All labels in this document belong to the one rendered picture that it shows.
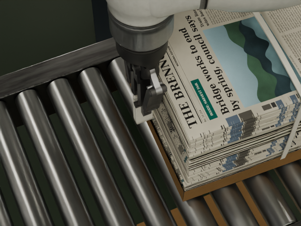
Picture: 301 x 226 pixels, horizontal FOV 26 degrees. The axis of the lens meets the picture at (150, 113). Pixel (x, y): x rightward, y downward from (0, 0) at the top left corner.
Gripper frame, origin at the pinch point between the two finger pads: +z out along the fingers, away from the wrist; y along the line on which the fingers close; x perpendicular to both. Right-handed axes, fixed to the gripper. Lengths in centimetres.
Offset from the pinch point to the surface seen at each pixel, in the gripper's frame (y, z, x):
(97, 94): 14.0, 13.1, 3.5
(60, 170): 1.5, 13.1, 15.6
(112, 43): 24.2, 13.0, -3.8
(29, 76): 23.4, 13.0, 14.1
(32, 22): 105, 93, -1
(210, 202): 15, 93, -28
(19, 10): 112, 93, 2
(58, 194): -2.6, 13.7, 17.6
